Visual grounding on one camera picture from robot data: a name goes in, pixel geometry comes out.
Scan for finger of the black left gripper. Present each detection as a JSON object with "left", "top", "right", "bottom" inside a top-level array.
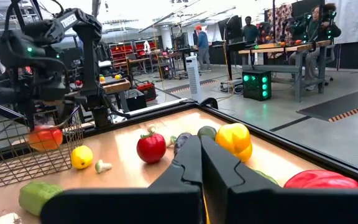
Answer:
[
  {"left": 23, "top": 99, "right": 39, "bottom": 131},
  {"left": 56, "top": 98, "right": 76, "bottom": 125}
]

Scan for purple eggplant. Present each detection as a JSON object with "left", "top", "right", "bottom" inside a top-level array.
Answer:
[{"left": 173, "top": 133, "right": 193, "bottom": 156}]

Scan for large green cucumber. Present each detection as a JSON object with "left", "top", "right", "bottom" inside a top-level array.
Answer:
[{"left": 18, "top": 181, "right": 64, "bottom": 217}]

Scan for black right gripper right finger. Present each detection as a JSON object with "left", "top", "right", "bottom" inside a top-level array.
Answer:
[{"left": 200, "top": 135, "right": 358, "bottom": 224}]

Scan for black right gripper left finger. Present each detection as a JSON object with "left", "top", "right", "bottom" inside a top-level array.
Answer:
[{"left": 40, "top": 135, "right": 203, "bottom": 224}]

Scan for red tool box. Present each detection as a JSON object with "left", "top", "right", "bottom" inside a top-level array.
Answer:
[{"left": 136, "top": 82, "right": 158, "bottom": 103}]

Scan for dark red apple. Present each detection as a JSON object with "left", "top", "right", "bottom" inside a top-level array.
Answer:
[{"left": 136, "top": 131, "right": 167, "bottom": 165}]

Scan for white garlic bulb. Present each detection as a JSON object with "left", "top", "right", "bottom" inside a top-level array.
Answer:
[{"left": 0, "top": 212, "right": 23, "bottom": 224}]

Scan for yellow lemon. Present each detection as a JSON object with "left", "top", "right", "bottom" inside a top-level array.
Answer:
[{"left": 70, "top": 145, "right": 94, "bottom": 170}]

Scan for black floor mat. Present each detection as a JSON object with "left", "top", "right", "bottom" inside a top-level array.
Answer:
[{"left": 296, "top": 89, "right": 358, "bottom": 123}]

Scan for wooden workbench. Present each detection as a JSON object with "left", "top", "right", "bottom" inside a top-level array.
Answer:
[{"left": 237, "top": 39, "right": 333, "bottom": 103}]

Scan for metal wire basket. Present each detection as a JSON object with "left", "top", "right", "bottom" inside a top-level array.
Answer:
[{"left": 0, "top": 107, "right": 84, "bottom": 192}]

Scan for yellow bell pepper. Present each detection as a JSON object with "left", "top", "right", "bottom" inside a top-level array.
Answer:
[{"left": 214, "top": 122, "right": 254, "bottom": 163}]

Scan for red storage shelves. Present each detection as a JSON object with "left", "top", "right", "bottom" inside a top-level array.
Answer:
[{"left": 109, "top": 39, "right": 158, "bottom": 74}]

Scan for person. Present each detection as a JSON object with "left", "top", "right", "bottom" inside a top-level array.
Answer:
[
  {"left": 242, "top": 16, "right": 260, "bottom": 44},
  {"left": 195, "top": 24, "right": 213, "bottom": 72},
  {"left": 287, "top": 2, "right": 343, "bottom": 91}
]

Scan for black box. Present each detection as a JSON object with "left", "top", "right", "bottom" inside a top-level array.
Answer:
[{"left": 124, "top": 89, "right": 148, "bottom": 112}]

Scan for red bell pepper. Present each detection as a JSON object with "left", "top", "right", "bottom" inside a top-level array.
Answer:
[{"left": 283, "top": 169, "right": 358, "bottom": 190}]

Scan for computer with green lights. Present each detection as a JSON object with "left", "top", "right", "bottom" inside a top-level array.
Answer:
[{"left": 242, "top": 70, "right": 272, "bottom": 102}]

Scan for white tower fan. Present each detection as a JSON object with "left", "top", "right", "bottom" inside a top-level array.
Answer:
[{"left": 186, "top": 55, "right": 203, "bottom": 103}]

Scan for black monitor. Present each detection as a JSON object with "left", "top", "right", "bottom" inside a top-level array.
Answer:
[{"left": 218, "top": 14, "right": 244, "bottom": 43}]

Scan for wooden side table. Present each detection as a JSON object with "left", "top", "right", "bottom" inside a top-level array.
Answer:
[{"left": 99, "top": 77, "right": 132, "bottom": 113}]

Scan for dark green avocado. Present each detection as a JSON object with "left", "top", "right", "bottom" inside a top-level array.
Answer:
[{"left": 196, "top": 125, "right": 218, "bottom": 141}]

